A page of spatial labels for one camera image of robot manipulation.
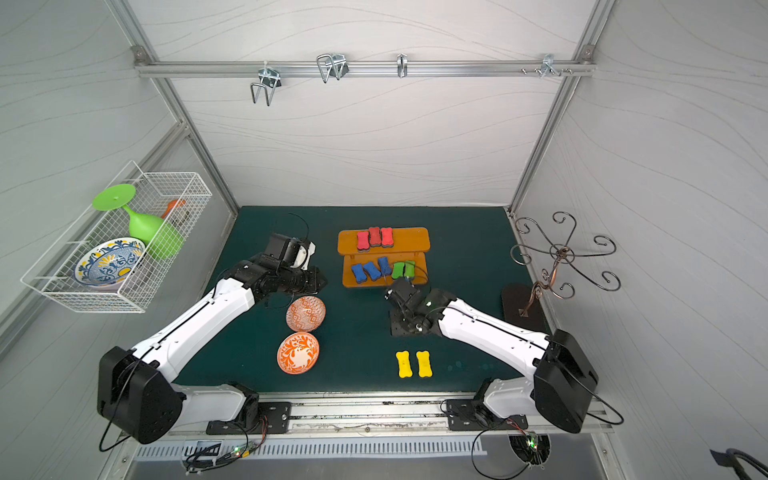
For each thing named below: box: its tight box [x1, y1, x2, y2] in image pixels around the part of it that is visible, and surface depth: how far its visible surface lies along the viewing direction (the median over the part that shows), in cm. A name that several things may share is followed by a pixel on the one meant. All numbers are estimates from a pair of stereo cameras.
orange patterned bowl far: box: [285, 296, 327, 332], surface depth 92 cm
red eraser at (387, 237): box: [381, 227, 395, 248], surface depth 94 cm
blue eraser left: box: [351, 263, 367, 284], surface depth 100 cm
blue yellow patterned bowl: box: [75, 237, 147, 289], surface depth 63 cm
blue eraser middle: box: [363, 261, 381, 281], surface depth 100 cm
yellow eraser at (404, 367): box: [396, 350, 413, 379], surface depth 82 cm
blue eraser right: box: [378, 256, 392, 276], surface depth 102 cm
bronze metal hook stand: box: [511, 211, 620, 317], surface depth 70 cm
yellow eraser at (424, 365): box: [416, 350, 433, 378], surface depth 82 cm
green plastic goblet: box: [93, 184, 185, 260], surface depth 64 cm
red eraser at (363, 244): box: [357, 232, 370, 253], surface depth 92 cm
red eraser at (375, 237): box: [368, 227, 382, 247], surface depth 93 cm
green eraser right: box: [405, 260, 416, 278], surface depth 101 cm
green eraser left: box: [392, 262, 405, 279], surface depth 101 cm
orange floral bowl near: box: [276, 332, 320, 375], surface depth 84 cm
